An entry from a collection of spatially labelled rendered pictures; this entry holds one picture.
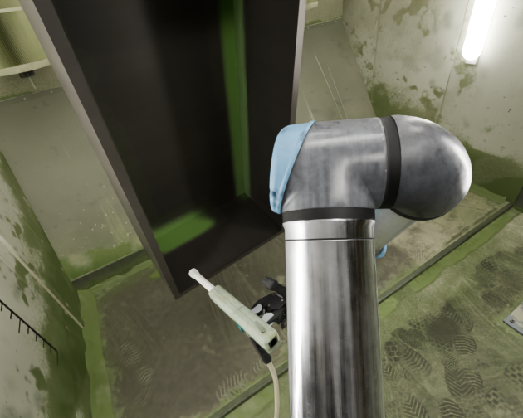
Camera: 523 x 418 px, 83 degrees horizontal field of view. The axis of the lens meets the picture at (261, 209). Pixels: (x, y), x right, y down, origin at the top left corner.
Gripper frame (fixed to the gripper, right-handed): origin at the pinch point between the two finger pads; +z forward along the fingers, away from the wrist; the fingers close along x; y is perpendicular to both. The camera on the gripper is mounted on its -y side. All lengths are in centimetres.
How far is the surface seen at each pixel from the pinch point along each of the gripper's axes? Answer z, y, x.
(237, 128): -54, -39, 57
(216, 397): 16, 57, 34
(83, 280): 38, 23, 138
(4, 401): 61, -4, 36
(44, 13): 7, -81, 5
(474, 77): -211, -11, 18
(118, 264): 18, 25, 134
